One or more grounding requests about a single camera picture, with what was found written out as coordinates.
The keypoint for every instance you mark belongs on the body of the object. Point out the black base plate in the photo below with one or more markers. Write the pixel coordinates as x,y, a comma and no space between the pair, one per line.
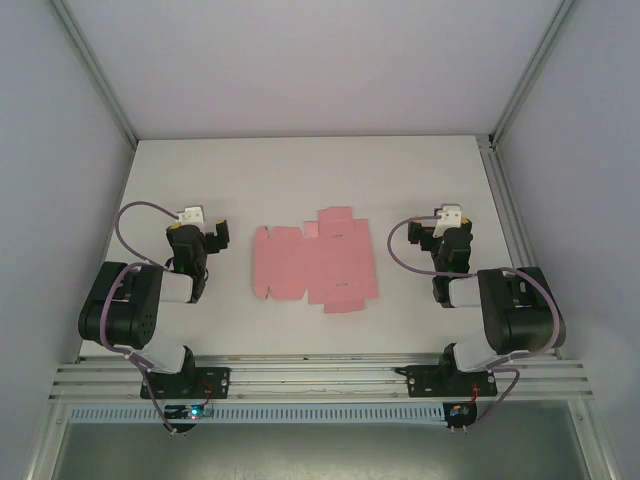
425,382
212,382

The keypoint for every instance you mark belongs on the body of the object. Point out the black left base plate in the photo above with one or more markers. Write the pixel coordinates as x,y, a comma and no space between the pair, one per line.
212,382

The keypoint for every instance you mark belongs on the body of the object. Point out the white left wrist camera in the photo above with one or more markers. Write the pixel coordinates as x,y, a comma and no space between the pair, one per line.
191,215

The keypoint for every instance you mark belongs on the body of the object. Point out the aluminium mounting rail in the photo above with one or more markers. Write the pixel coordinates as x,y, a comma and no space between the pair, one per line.
320,380

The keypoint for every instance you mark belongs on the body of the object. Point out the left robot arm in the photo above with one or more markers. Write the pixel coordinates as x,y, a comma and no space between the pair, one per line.
125,310

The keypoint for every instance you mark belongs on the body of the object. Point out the pink paper box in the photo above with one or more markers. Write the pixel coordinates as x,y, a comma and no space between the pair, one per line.
320,265

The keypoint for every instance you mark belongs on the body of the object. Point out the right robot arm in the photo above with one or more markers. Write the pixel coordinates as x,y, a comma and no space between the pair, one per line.
515,315

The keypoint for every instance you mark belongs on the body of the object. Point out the left circuit board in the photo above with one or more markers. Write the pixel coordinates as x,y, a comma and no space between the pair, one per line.
192,412

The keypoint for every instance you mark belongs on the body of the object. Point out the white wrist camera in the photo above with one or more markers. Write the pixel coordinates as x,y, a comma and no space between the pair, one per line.
448,219
191,215

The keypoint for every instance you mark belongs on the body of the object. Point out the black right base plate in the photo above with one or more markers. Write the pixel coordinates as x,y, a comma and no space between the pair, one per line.
425,382

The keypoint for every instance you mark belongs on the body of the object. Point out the aluminium frame post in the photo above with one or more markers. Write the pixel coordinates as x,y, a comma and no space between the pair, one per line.
530,75
95,75

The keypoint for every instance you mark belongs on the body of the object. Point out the aluminium side rail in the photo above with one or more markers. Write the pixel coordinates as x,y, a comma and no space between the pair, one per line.
505,210

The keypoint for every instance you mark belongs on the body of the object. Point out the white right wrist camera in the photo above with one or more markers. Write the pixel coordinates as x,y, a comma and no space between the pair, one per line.
448,219

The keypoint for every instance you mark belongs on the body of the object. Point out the right circuit board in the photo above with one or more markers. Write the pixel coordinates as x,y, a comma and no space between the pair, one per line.
459,411

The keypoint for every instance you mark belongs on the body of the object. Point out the circuit board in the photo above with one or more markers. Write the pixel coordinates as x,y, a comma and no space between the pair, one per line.
192,412
459,411

